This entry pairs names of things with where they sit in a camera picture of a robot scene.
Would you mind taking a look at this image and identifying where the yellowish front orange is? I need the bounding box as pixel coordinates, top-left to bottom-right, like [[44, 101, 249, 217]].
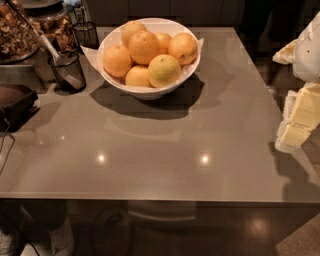
[[148, 54, 181, 88]]

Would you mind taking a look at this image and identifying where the front left small orange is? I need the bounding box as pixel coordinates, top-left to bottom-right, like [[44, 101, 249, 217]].
[[125, 65, 151, 87]]

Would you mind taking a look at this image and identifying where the glass jar of snacks right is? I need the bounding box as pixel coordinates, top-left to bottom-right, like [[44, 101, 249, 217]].
[[22, 0, 77, 51]]

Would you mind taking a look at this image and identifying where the glass jar of snacks left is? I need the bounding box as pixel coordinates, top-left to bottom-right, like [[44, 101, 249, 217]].
[[0, 0, 39, 65]]

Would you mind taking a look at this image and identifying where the glass jar of snacks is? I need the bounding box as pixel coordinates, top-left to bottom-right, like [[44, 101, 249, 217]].
[[22, 0, 77, 51], [0, 0, 39, 65]]

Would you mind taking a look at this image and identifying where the black mesh cup front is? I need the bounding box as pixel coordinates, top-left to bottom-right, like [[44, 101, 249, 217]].
[[48, 51, 86, 94]]

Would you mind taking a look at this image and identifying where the white bowl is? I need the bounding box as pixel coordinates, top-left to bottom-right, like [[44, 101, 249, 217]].
[[96, 18, 203, 100]]

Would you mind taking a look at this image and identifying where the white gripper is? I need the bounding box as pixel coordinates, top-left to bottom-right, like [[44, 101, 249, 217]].
[[272, 12, 320, 153]]

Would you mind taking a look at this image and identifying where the dark brown device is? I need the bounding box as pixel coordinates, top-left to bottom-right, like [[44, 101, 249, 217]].
[[0, 84, 39, 132]]

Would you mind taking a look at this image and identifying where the silver scoop utensil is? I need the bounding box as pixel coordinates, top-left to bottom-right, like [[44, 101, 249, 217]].
[[6, 0, 84, 90]]

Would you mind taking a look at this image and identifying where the black mesh cup back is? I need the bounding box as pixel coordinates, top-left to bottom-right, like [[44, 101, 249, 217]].
[[73, 21, 100, 49]]

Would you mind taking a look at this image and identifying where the black mesh cup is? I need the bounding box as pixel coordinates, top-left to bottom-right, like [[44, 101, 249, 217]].
[[48, 51, 86, 94], [73, 21, 100, 49]]

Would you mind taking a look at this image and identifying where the thin black cable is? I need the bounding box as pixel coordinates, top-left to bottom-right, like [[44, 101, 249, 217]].
[[0, 119, 16, 176]]

